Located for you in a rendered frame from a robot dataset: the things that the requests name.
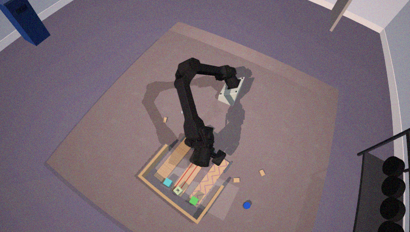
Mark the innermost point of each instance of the blue block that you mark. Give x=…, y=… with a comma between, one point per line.
x=246, y=205

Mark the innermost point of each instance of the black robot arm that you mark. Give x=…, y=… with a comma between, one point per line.
x=194, y=128

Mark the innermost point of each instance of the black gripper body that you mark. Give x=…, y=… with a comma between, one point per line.
x=217, y=157

